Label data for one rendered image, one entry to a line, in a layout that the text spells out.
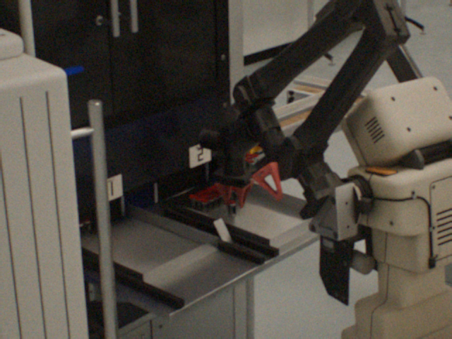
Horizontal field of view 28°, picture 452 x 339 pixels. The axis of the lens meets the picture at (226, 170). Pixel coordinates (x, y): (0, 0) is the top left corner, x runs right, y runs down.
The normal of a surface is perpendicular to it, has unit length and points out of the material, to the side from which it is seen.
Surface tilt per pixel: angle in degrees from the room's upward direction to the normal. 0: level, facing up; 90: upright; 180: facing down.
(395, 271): 90
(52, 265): 90
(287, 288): 0
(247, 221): 0
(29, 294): 90
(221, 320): 90
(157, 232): 0
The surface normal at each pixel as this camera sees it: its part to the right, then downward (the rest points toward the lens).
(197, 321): 0.74, 0.23
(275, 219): -0.02, -0.93
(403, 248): -0.82, 0.22
